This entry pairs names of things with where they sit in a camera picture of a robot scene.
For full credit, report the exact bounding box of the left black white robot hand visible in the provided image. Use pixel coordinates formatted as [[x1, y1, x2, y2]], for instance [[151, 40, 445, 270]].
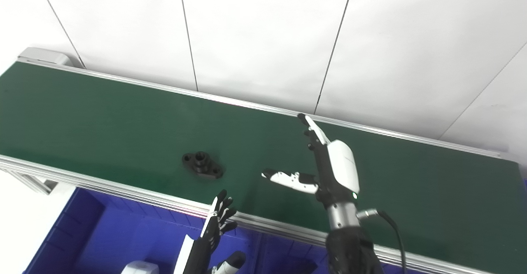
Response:
[[173, 189, 247, 274]]

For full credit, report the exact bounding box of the green conveyor belt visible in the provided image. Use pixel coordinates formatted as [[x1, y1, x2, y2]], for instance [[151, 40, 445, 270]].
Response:
[[0, 62, 527, 274], [0, 47, 527, 274]]

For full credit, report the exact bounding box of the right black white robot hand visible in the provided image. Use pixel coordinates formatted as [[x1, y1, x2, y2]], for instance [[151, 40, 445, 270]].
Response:
[[261, 113, 361, 209]]

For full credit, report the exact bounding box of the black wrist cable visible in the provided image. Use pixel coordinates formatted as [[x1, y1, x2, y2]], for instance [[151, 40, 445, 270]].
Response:
[[356, 208, 408, 274]]

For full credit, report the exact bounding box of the black flange part with holes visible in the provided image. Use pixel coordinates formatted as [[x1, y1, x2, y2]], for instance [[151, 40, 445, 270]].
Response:
[[182, 151, 224, 180]]

